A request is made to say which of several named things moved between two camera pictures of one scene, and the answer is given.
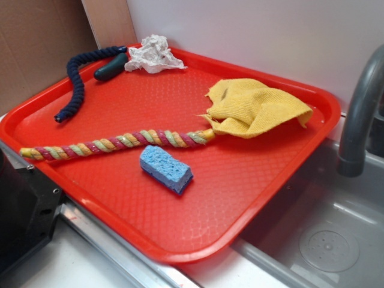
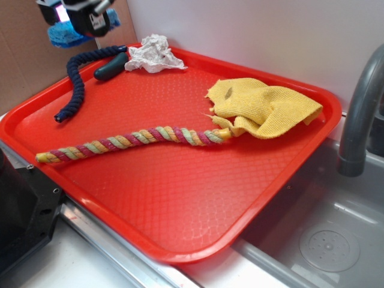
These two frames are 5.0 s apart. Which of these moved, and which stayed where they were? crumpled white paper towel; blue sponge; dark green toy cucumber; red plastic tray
Moved: blue sponge
Stayed: red plastic tray; dark green toy cucumber; crumpled white paper towel
